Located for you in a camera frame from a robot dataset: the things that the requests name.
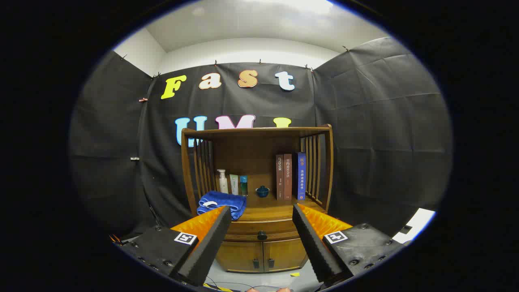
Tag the white pump bottle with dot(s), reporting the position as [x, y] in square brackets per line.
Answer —
[223, 184]

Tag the wooden cabinet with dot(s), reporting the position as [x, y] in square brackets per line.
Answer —
[251, 154]

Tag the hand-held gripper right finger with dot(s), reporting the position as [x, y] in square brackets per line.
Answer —
[312, 243]

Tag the white panel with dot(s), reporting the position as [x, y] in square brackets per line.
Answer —
[419, 221]

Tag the blue book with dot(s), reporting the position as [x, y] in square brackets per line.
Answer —
[302, 176]

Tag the white green tube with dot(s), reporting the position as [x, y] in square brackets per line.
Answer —
[234, 184]

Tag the teal bottle blue cap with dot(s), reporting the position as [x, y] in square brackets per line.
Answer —
[243, 187]

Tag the wooden countertop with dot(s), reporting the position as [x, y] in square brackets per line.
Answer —
[267, 207]

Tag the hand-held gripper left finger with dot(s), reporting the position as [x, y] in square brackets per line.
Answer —
[211, 243]

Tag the blue folded towel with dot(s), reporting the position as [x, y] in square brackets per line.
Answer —
[227, 200]

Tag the reddish brown book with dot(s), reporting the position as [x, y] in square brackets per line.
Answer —
[288, 176]

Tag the dark blue lidded teacup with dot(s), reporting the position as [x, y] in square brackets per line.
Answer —
[262, 192]

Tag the black drawer knob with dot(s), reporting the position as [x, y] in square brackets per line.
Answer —
[262, 235]

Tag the wooden cabinet door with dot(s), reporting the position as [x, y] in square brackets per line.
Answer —
[286, 253]
[239, 255]

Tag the dark brown book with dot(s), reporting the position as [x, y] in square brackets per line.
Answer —
[279, 176]

